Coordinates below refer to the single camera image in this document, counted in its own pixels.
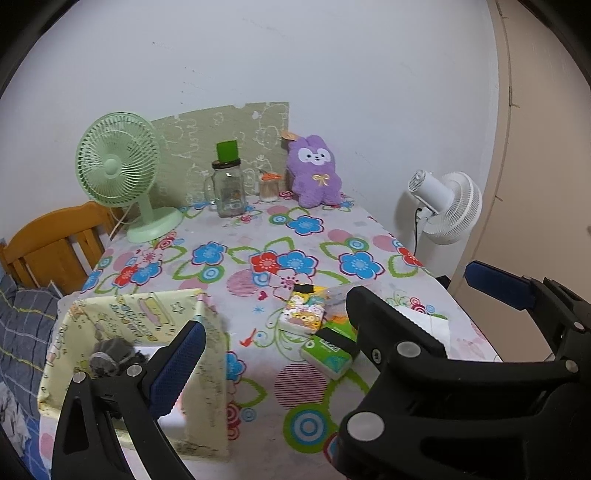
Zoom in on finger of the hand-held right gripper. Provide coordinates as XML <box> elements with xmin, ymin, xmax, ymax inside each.
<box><xmin>335</xmin><ymin>286</ymin><xmax>591</xmax><ymax>480</ymax></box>
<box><xmin>464</xmin><ymin>261</ymin><xmax>591</xmax><ymax>365</ymax></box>

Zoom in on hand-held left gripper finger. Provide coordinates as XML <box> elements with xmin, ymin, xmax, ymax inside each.
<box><xmin>51</xmin><ymin>320</ymin><xmax>207</xmax><ymax>480</ymax></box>

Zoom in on yellow fabric storage box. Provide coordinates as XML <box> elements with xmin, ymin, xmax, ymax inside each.
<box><xmin>37</xmin><ymin>288</ymin><xmax>232</xmax><ymax>462</ymax></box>

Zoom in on dark grey socks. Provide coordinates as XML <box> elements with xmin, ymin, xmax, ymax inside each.
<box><xmin>90</xmin><ymin>337</ymin><xmax>148</xmax><ymax>377</ymax></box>

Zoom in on green tissue packet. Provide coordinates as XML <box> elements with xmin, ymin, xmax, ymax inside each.
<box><xmin>299</xmin><ymin>325</ymin><xmax>358</xmax><ymax>381</ymax></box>

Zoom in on white standing fan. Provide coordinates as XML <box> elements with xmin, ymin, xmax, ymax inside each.
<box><xmin>407</xmin><ymin>170</ymin><xmax>482</xmax><ymax>245</ymax></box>

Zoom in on cartoon print tissue packet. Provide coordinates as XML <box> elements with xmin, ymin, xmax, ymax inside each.
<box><xmin>278</xmin><ymin>284</ymin><xmax>329</xmax><ymax>334</ymax></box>

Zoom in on beige door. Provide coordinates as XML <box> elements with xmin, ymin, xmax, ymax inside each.
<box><xmin>450</xmin><ymin>0</ymin><xmax>591</xmax><ymax>301</ymax></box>

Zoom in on floral tablecloth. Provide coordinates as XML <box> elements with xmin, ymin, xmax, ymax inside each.
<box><xmin>39</xmin><ymin>196</ymin><xmax>504</xmax><ymax>480</ymax></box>

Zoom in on blue plaid bedding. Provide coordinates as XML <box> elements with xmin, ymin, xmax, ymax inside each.
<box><xmin>0</xmin><ymin>274</ymin><xmax>63</xmax><ymax>462</ymax></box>

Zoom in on purple plush bunny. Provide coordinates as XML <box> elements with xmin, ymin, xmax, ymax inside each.
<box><xmin>281</xmin><ymin>131</ymin><xmax>343</xmax><ymax>208</ymax></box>

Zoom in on glass mug jar green lid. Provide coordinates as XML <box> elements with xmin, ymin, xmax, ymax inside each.
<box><xmin>204</xmin><ymin>140</ymin><xmax>245</xmax><ymax>219</ymax></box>

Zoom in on small jar orange lid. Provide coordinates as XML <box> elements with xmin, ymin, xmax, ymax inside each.
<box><xmin>259</xmin><ymin>171</ymin><xmax>281</xmax><ymax>203</ymax></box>

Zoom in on green desk fan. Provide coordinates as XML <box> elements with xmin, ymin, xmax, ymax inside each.
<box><xmin>76</xmin><ymin>112</ymin><xmax>183</xmax><ymax>244</ymax></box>

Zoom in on green patterned board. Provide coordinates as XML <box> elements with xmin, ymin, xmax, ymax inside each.
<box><xmin>150</xmin><ymin>102</ymin><xmax>291</xmax><ymax>206</ymax></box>

